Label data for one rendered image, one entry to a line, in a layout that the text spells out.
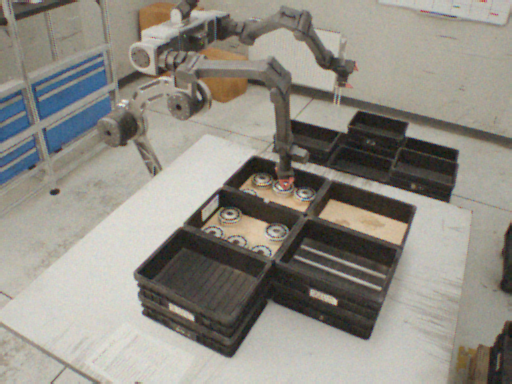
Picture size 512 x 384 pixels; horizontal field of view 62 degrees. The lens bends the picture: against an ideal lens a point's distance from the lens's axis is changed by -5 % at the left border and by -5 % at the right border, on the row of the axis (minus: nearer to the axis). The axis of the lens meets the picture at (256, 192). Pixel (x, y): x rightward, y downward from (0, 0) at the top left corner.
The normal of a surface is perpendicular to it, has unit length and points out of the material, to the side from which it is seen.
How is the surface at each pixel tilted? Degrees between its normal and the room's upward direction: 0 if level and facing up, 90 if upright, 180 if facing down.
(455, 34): 90
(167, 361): 0
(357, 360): 0
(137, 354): 0
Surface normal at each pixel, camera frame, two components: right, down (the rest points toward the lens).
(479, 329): 0.04, -0.80
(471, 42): -0.44, 0.52
